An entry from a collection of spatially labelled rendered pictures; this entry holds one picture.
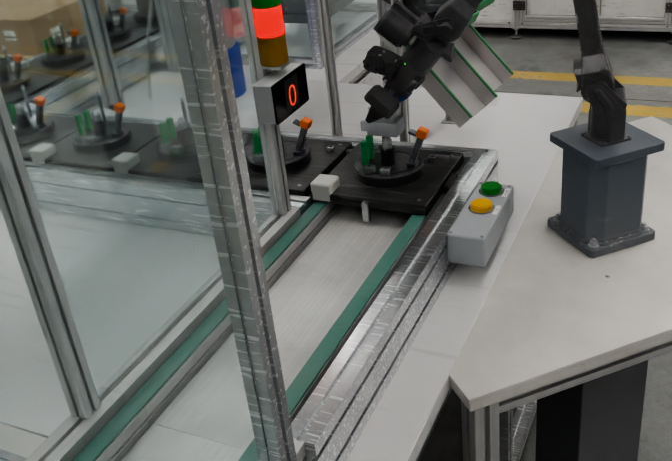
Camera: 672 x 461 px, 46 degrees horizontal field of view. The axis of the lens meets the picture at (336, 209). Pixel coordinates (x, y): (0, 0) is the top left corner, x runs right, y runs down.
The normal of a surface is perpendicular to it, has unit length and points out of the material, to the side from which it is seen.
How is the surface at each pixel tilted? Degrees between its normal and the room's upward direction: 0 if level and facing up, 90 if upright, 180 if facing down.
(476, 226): 0
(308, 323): 0
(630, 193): 90
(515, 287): 0
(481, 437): 90
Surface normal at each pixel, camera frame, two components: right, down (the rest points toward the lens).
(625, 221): 0.35, 0.42
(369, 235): -0.10, -0.87
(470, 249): -0.41, 0.47
